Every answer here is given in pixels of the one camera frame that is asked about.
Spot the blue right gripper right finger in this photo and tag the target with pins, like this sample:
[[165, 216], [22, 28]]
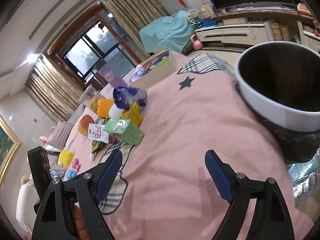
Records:
[[220, 174]]

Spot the red 1928 milk carton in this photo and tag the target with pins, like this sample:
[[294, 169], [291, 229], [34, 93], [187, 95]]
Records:
[[96, 132]]

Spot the colourful puzzle box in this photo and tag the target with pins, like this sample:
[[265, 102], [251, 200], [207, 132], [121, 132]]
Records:
[[153, 70]]

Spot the clear popcorn jar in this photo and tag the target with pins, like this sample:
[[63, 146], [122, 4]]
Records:
[[90, 98]]

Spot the green drink carton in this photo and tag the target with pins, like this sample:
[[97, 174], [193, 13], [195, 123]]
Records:
[[125, 130]]

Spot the white trash bin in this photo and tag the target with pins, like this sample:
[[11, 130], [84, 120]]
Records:
[[279, 81]]

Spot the yellow snack wrapper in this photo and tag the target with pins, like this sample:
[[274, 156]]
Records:
[[132, 114]]

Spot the blue plastic bag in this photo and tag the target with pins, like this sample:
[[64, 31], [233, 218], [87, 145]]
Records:
[[124, 97]]

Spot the red yellow mango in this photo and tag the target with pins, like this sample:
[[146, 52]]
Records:
[[83, 124]]

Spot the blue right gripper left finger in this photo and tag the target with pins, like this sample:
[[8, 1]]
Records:
[[105, 174]]

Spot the beige window curtain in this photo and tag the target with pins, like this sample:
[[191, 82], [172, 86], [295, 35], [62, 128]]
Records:
[[134, 15]]

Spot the pink toy clip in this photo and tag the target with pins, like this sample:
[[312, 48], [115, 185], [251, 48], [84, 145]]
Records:
[[76, 164]]

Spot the teal cloth covered furniture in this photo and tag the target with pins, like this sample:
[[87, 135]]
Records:
[[171, 32]]

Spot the purple box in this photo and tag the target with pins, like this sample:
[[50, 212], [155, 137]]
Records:
[[109, 75]]

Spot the pink kettlebell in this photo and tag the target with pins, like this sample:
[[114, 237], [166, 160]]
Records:
[[196, 43]]

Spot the white tv cabinet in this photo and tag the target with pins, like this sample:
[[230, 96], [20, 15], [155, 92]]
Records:
[[244, 35]]

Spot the toy ferris wheel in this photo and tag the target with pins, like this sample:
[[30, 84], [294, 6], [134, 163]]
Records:
[[194, 17]]

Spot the blue toy clip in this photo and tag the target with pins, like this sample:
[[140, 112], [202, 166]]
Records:
[[70, 174]]

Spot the green squeeze pouch white cap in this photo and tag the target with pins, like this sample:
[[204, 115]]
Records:
[[97, 146]]

